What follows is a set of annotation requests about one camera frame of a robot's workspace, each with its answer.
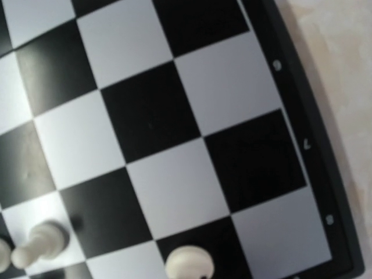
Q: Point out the black and grey chessboard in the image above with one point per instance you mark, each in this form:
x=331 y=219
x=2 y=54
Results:
x=143 y=126

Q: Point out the white chess pawn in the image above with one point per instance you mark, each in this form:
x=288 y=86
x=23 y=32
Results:
x=45 y=241
x=5 y=255
x=189 y=262

